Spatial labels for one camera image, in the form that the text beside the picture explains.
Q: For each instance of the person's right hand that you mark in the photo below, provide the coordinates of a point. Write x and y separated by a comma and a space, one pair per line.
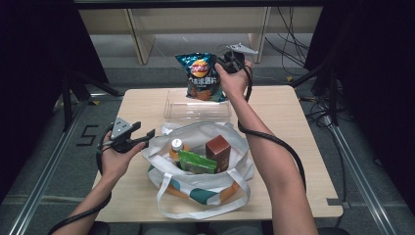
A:
235, 84

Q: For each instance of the grey tape strip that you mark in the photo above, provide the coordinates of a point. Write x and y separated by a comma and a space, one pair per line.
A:
336, 202

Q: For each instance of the beige wooden desk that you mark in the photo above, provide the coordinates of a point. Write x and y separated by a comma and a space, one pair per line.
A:
195, 19

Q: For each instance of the clear plastic box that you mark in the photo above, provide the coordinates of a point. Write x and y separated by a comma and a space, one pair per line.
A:
195, 109

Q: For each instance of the person's left hand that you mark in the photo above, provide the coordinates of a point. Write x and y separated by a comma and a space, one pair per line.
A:
115, 164

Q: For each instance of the brown carton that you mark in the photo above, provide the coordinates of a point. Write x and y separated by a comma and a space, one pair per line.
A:
218, 150

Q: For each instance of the green snack packet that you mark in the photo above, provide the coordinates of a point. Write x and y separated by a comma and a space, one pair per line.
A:
197, 162

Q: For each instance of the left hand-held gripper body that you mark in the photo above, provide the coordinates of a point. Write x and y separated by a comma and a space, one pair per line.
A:
121, 129

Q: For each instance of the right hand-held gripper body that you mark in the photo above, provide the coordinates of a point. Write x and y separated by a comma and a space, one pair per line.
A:
234, 62

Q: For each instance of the orange drink bottle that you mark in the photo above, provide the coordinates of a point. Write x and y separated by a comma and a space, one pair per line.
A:
177, 145

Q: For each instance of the black curtain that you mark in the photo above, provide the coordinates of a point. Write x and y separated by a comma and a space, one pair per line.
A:
375, 65
32, 65

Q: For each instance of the white patterned tote bag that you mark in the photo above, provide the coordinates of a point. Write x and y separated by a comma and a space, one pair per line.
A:
195, 189

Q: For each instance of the blue chips bag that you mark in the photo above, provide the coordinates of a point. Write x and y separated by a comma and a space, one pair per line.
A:
200, 76

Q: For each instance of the person's grey trousers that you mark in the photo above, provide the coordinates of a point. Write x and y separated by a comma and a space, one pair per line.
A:
163, 230

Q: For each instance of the black metal stand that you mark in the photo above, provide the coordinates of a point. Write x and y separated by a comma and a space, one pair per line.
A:
67, 104
332, 104

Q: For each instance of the aluminium floor rail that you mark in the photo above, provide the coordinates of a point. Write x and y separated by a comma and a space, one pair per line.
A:
41, 182
362, 182

